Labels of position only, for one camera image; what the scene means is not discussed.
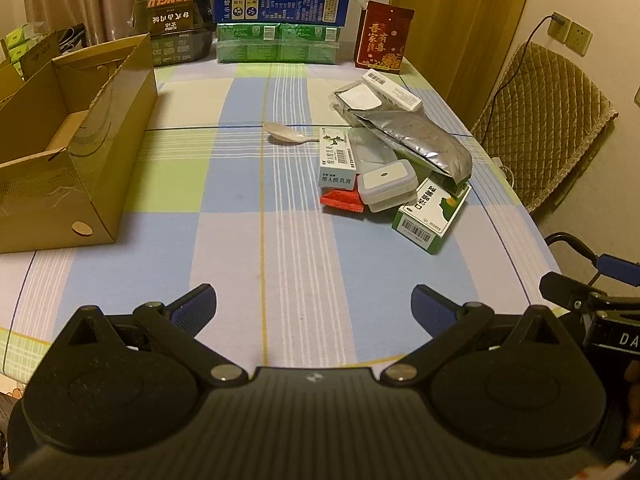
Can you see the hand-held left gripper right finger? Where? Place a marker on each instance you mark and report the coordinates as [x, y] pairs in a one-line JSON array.
[[431, 306]]

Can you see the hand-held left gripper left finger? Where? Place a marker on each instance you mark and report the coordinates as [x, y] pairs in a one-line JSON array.
[[192, 306]]

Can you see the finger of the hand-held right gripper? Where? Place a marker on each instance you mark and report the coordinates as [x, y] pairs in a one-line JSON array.
[[620, 265], [570, 292]]

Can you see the green white medicine box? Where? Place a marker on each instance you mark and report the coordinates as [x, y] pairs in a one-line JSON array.
[[425, 215]]

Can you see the small white lidded container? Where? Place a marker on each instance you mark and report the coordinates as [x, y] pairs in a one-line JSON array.
[[385, 180]]

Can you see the red candy packet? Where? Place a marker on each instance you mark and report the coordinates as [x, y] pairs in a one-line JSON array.
[[342, 199]]

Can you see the silver foil pouch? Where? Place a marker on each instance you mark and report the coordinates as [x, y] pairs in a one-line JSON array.
[[420, 140]]

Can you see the clear plastic case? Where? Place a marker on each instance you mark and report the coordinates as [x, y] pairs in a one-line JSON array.
[[372, 147]]

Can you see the white plant print medicine box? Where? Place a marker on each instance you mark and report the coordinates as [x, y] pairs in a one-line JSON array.
[[336, 160]]

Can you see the beige plastic spoon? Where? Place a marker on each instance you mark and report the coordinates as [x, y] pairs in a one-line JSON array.
[[280, 132]]

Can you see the white sachet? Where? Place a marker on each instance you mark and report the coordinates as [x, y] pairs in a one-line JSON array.
[[357, 97]]

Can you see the checkered cloth covered desktop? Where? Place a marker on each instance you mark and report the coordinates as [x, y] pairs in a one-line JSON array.
[[240, 240]]

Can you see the person's right hand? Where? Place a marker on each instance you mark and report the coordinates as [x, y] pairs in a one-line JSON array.
[[634, 400]]

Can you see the quilted chair cover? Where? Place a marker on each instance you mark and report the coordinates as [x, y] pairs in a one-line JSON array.
[[550, 120]]

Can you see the dark green pack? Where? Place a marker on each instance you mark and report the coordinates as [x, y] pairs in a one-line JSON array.
[[180, 50]]

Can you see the red gift box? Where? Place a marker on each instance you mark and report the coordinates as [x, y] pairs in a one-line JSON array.
[[382, 35]]

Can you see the green carton pack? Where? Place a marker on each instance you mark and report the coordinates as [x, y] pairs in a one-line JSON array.
[[277, 42]]

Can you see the golden curtain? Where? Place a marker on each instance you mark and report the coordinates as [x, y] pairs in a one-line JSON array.
[[460, 25]]

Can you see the black white striped bag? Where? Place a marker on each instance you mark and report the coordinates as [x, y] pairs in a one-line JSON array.
[[72, 37]]

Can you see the black tissue package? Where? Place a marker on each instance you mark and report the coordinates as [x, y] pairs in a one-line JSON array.
[[170, 12]]

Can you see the brown cardboard storage box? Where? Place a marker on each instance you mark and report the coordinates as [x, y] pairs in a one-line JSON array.
[[42, 47]]

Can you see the blue carton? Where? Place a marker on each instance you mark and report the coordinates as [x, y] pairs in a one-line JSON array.
[[280, 5]]

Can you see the stack of light green boxes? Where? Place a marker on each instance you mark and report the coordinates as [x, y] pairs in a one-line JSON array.
[[17, 37]]

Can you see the black tubular frame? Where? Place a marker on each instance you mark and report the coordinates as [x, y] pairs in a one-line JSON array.
[[581, 246]]

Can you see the wall socket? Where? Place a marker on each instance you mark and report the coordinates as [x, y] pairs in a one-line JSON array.
[[575, 35]]

